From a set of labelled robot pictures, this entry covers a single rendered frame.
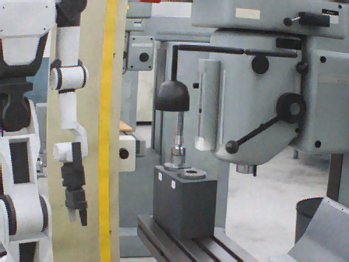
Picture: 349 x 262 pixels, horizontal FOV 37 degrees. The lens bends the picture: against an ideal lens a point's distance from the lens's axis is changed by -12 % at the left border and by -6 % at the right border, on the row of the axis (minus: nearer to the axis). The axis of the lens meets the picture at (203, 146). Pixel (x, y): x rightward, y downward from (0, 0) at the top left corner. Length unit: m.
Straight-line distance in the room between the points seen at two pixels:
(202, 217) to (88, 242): 1.53
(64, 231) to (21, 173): 1.34
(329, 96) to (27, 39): 0.98
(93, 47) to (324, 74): 1.85
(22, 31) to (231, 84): 0.79
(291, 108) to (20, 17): 0.94
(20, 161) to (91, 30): 1.29
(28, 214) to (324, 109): 1.00
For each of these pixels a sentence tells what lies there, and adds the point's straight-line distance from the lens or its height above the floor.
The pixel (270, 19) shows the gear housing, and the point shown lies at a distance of 1.25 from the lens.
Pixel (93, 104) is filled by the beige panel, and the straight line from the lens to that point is 3.01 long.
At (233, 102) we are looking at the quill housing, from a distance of 1.27.
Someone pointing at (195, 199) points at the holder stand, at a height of 1.12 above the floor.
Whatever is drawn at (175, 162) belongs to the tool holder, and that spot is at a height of 1.20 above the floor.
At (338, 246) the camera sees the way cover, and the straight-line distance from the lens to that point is 1.61.
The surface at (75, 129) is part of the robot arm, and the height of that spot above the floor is 1.28.
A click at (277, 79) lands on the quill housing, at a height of 1.52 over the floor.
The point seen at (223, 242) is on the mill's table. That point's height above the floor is 0.99.
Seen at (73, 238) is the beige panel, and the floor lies 0.45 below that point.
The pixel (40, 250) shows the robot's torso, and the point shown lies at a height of 0.87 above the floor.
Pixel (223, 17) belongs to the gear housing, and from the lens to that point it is 1.21.
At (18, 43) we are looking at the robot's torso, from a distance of 1.79.
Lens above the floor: 1.61
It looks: 11 degrees down
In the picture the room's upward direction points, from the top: 3 degrees clockwise
